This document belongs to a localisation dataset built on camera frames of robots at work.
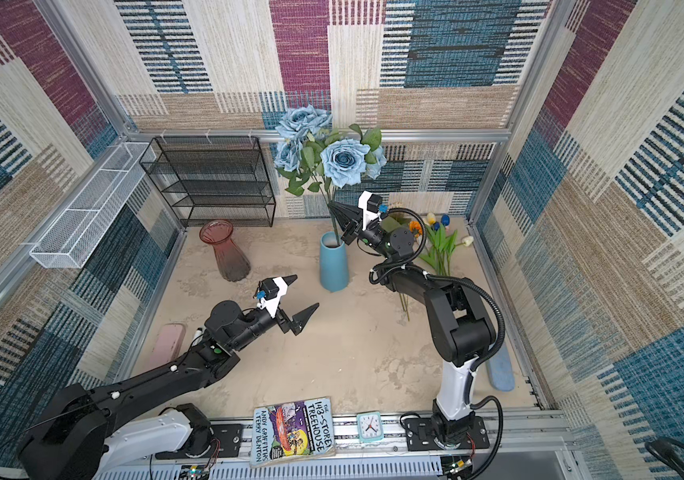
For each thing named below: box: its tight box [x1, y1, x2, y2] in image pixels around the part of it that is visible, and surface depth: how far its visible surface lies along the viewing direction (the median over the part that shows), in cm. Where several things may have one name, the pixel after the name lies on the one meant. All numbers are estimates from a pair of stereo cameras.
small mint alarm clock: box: [356, 411, 384, 443], surface depth 76 cm
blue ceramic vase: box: [320, 231, 349, 293], surface depth 90 cm
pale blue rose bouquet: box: [274, 105, 387, 246], surface depth 56 cm
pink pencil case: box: [149, 323, 186, 370], surface depth 91 cm
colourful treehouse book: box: [251, 396, 336, 467], surface depth 74 cm
